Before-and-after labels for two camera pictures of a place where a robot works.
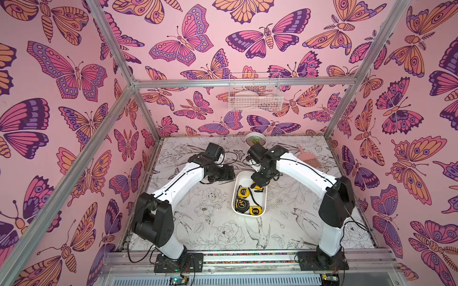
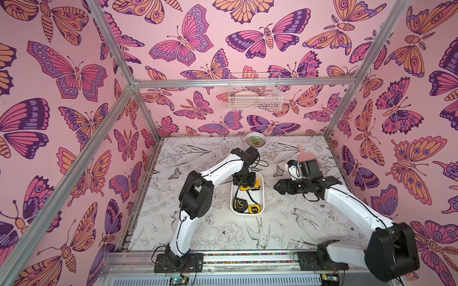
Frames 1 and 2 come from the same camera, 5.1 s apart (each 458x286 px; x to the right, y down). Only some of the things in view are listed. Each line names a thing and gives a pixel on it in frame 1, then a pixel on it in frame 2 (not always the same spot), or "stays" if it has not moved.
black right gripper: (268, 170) → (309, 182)
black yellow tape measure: (241, 205) stays
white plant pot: (255, 137) stays
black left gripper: (228, 174) → (250, 183)
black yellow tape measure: (255, 210) stays
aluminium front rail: (375, 267) stays
